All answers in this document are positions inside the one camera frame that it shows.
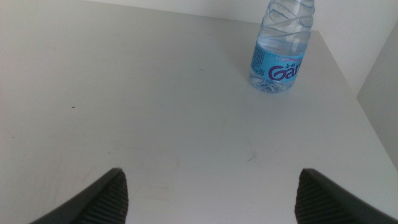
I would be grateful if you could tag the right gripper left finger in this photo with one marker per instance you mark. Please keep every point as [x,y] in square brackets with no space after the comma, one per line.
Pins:
[102,202]

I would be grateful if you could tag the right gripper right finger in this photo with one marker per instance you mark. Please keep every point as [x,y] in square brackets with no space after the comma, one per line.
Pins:
[323,202]

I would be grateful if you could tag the clear water bottle blue label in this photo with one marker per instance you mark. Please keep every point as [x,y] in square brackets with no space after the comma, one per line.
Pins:
[280,59]

